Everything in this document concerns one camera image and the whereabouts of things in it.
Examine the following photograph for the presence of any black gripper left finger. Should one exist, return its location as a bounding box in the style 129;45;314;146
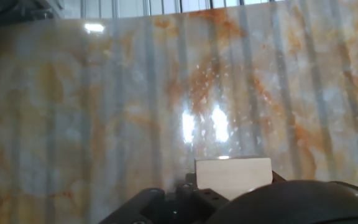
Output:
98;172;229;224

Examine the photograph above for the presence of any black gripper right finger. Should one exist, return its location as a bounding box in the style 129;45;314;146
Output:
272;170;358;202

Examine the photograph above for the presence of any light wooden block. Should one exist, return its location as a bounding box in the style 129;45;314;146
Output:
194;156;273;201

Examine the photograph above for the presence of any orange marble pattern mat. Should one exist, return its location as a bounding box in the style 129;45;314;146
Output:
0;0;358;224

